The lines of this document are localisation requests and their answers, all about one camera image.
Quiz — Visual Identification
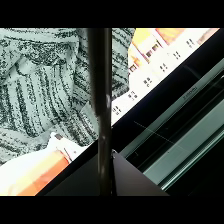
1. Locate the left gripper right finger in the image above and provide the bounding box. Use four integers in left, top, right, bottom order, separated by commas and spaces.
112, 149, 170, 197

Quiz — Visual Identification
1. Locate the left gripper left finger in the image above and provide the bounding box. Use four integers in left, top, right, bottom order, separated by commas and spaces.
44, 153, 101, 197

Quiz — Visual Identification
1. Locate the black and white patterned shirt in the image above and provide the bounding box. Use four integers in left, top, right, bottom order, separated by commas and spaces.
0, 27, 136, 167

